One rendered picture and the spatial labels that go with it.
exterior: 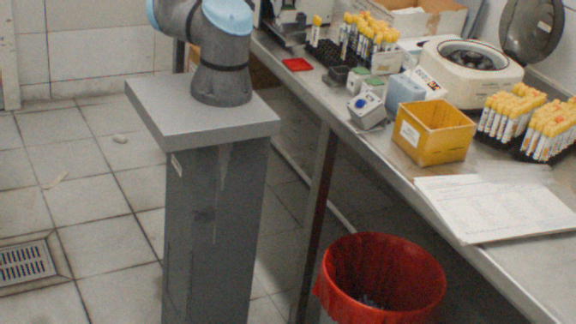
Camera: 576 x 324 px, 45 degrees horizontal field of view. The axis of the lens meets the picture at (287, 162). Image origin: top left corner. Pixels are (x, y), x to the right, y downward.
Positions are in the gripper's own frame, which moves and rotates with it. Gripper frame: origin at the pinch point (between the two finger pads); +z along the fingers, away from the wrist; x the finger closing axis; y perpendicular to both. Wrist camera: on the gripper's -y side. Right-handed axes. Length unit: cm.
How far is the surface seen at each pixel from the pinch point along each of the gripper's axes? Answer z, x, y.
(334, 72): 5.5, -0.4, -29.6
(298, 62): 8.8, 2.6, -15.1
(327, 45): 6.7, -9.8, -10.2
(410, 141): 5, 2, -67
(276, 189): 96, -28, 37
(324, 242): 96, -30, -1
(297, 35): 3.8, -0.3, -7.9
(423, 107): 1, -6, -61
